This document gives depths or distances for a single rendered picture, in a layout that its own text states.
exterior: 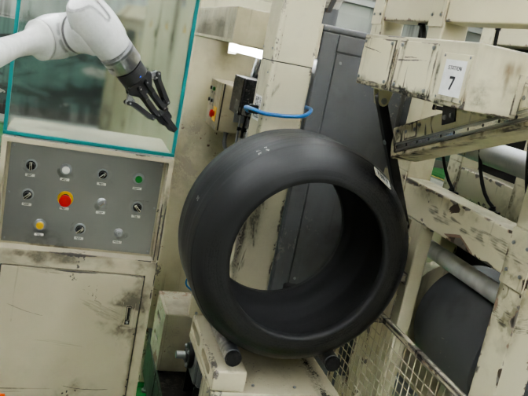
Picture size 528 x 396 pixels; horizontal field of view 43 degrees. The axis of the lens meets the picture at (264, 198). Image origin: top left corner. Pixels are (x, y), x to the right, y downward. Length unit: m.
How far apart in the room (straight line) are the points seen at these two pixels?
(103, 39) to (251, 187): 0.50
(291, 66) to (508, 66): 0.69
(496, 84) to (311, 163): 0.46
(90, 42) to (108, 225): 0.86
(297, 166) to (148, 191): 0.85
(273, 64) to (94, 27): 0.56
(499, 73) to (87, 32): 0.94
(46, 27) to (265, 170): 0.63
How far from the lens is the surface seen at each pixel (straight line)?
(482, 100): 1.53
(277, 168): 1.61
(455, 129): 1.76
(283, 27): 1.97
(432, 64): 1.65
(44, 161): 2.32
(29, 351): 2.49
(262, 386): 1.89
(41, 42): 1.75
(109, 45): 1.69
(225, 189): 1.62
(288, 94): 1.99
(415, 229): 2.23
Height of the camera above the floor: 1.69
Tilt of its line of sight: 12 degrees down
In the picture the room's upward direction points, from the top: 11 degrees clockwise
